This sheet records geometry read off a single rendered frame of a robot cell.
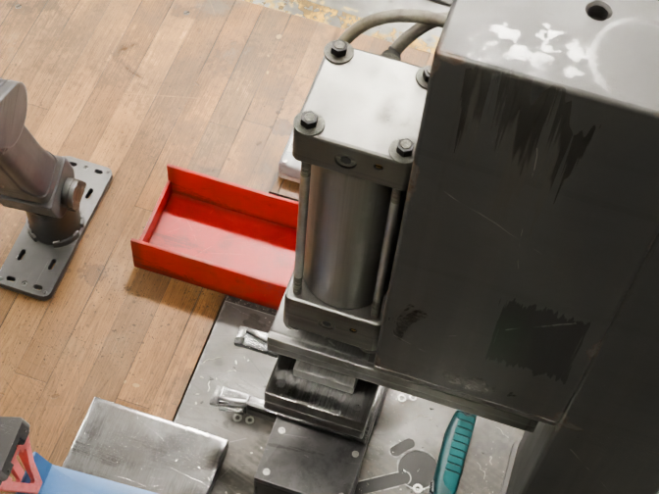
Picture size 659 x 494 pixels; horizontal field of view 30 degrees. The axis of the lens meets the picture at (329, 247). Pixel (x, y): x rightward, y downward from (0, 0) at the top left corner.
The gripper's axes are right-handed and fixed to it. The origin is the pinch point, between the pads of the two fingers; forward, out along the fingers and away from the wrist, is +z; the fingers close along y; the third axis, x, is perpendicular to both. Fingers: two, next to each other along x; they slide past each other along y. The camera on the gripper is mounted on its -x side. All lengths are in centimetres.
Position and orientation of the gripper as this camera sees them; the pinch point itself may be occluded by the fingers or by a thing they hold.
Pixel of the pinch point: (27, 484)
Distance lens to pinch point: 136.7
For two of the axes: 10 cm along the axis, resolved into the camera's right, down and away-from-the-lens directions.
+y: 8.7, -0.4, -5.0
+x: 2.6, -8.2, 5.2
